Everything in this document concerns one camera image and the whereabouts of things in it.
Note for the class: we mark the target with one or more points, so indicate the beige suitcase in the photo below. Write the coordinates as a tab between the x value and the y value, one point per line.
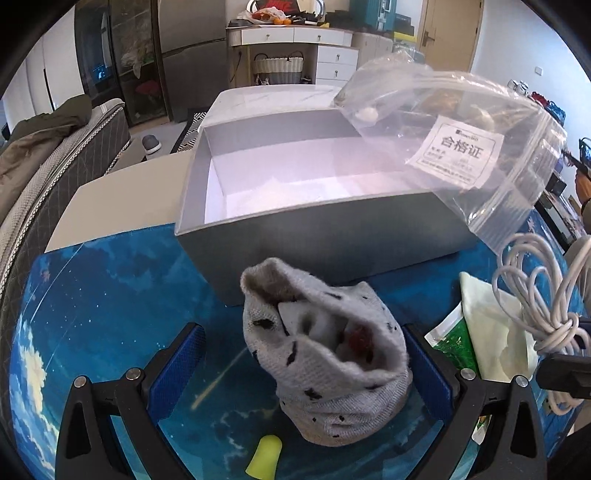
369	48

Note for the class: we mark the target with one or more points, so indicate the white wardrobe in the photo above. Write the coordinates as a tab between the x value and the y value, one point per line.
55	69

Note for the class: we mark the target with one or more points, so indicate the clear zip bag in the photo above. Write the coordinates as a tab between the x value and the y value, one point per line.
508	115

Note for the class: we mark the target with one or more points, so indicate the green and white sachet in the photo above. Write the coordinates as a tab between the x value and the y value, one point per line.
450	344

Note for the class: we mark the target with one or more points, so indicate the grey slipper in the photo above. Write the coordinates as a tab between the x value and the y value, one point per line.
150	144

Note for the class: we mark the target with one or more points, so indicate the yellow foam earplug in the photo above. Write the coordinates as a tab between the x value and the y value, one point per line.
263	461

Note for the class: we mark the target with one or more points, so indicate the blue sky printed desk mat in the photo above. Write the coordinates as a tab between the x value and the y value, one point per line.
115	300

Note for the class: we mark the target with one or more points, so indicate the wicker basket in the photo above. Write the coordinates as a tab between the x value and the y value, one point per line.
278	67

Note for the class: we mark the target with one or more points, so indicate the grey quilted sofa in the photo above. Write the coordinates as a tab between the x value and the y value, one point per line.
69	157

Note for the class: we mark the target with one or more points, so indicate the wooden door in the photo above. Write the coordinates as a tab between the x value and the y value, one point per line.
450	32

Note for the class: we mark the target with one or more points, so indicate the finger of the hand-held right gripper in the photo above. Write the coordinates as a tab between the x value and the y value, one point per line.
563	374

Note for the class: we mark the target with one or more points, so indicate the bag of oranges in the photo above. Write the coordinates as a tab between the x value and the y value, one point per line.
265	17

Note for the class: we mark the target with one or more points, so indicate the glass door cabinet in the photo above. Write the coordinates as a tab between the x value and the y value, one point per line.
129	60

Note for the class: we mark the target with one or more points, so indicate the black and white patterned rug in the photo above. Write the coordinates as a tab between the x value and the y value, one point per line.
189	134

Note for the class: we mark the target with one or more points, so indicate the grey black-specked sock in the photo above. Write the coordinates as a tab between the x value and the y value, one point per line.
323	392

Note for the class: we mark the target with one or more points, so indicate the white drawer dresser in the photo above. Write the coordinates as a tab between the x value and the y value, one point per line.
332	57

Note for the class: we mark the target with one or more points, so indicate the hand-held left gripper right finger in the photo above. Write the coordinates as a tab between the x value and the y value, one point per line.
429	383

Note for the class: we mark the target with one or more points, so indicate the olive jacket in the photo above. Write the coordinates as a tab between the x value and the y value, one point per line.
37	134

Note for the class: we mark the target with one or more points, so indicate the grey cardboard box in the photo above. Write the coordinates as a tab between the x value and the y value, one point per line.
323	230

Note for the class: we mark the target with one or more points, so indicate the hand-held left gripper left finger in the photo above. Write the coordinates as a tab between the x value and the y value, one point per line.
179	367

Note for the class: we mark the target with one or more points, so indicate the silver refrigerator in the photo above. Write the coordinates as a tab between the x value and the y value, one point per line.
194	69

